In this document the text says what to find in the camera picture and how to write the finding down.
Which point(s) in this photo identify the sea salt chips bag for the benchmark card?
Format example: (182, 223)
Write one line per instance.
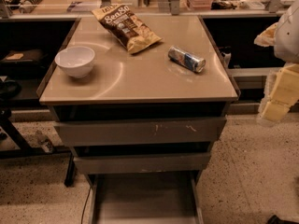
(132, 32)

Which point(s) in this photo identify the black headphones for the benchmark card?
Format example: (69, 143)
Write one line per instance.
(9, 89)

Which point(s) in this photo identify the middle grey drawer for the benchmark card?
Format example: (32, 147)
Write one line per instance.
(142, 163)

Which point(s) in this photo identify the white bowl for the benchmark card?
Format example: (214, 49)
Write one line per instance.
(76, 61)

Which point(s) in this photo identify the plastic bottle on floor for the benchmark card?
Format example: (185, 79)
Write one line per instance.
(44, 142)

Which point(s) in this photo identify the grey drawer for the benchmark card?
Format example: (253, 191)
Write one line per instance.
(142, 163)
(139, 131)

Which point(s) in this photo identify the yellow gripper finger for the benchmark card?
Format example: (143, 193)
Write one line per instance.
(281, 92)
(267, 37)

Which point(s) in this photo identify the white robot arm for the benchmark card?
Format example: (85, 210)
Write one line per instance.
(286, 46)

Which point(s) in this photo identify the top grey drawer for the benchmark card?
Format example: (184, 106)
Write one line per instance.
(139, 131)

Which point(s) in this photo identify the red bull can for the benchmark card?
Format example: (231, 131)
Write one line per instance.
(186, 59)

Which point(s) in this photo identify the open bottom drawer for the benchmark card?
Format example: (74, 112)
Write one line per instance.
(148, 198)

